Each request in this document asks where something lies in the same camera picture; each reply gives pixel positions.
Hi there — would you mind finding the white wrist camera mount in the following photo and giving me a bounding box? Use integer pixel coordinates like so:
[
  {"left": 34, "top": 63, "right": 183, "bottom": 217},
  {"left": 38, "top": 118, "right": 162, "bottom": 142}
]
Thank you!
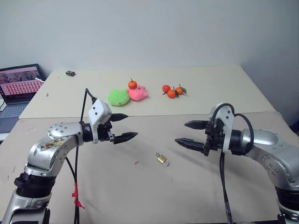
[
  {"left": 208, "top": 103, "right": 235, "bottom": 154},
  {"left": 87, "top": 98, "right": 113, "bottom": 144}
]

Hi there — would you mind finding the green plush toy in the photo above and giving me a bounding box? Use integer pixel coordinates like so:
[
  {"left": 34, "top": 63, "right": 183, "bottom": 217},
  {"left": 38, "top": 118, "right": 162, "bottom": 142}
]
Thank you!
[{"left": 107, "top": 88, "right": 131, "bottom": 107}]

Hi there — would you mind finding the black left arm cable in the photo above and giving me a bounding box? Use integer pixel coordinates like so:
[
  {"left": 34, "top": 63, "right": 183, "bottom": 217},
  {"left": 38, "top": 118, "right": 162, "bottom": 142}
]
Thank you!
[{"left": 65, "top": 88, "right": 98, "bottom": 224}]

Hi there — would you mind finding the open laptop with pink screen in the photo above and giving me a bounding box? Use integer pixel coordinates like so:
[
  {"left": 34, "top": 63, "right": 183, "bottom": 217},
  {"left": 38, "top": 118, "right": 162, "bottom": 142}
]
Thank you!
[{"left": 0, "top": 63, "right": 46, "bottom": 135}]

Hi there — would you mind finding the orange mandarin with leaf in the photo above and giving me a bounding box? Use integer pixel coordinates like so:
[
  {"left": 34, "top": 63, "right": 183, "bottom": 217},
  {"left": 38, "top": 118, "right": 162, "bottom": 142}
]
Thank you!
[
  {"left": 167, "top": 86, "right": 179, "bottom": 99},
  {"left": 175, "top": 84, "right": 188, "bottom": 96}
]

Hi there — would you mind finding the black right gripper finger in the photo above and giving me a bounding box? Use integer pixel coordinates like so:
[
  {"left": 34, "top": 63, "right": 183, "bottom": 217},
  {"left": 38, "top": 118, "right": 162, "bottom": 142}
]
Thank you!
[
  {"left": 174, "top": 137, "right": 208, "bottom": 154},
  {"left": 184, "top": 119, "right": 209, "bottom": 131}
]

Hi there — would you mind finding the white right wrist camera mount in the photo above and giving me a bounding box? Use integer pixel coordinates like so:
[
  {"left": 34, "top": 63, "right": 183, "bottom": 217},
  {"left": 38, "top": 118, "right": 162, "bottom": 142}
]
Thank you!
[{"left": 208, "top": 103, "right": 235, "bottom": 154}]

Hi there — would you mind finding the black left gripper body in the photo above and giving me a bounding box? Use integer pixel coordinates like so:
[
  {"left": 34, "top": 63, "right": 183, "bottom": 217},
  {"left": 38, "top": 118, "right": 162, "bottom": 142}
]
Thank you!
[{"left": 96, "top": 118, "right": 116, "bottom": 144}]

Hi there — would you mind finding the pink plush toy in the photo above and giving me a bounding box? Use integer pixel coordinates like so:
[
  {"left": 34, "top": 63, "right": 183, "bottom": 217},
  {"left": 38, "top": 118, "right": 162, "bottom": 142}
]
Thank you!
[{"left": 127, "top": 84, "right": 150, "bottom": 102}]

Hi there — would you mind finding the beige table cover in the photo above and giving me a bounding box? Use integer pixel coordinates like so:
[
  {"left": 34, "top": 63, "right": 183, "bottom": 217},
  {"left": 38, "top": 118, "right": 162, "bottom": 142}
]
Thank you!
[{"left": 0, "top": 111, "right": 299, "bottom": 224}]

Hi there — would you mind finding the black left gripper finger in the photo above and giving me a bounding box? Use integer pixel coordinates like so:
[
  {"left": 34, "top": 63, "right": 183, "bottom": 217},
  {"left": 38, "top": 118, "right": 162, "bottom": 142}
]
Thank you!
[
  {"left": 113, "top": 132, "right": 139, "bottom": 145},
  {"left": 110, "top": 113, "right": 129, "bottom": 123}
]

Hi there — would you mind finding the red tape strip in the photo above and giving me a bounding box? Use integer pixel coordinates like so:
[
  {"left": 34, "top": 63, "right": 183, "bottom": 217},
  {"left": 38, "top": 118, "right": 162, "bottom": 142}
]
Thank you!
[{"left": 71, "top": 182, "right": 86, "bottom": 210}]

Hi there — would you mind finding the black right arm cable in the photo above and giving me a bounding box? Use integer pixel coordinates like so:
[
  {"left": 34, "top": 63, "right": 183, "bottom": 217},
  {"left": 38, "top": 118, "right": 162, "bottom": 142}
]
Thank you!
[{"left": 209, "top": 102, "right": 255, "bottom": 224}]

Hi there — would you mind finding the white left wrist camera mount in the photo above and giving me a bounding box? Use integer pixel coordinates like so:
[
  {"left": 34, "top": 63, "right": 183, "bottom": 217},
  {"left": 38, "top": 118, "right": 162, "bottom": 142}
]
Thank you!
[{"left": 87, "top": 98, "right": 113, "bottom": 144}]

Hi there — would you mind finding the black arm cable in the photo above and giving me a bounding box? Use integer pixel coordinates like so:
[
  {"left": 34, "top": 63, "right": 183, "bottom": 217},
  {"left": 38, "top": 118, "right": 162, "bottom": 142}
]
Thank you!
[
  {"left": 209, "top": 102, "right": 255, "bottom": 224},
  {"left": 65, "top": 88, "right": 98, "bottom": 224}
]

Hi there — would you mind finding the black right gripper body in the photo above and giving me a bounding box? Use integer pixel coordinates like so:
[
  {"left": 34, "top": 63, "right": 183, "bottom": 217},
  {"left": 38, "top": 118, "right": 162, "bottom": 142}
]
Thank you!
[{"left": 203, "top": 118, "right": 226, "bottom": 157}]

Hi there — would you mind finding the small brass padlock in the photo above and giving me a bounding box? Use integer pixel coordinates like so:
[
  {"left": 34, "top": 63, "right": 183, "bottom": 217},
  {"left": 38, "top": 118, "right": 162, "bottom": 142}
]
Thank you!
[{"left": 157, "top": 155, "right": 170, "bottom": 167}]

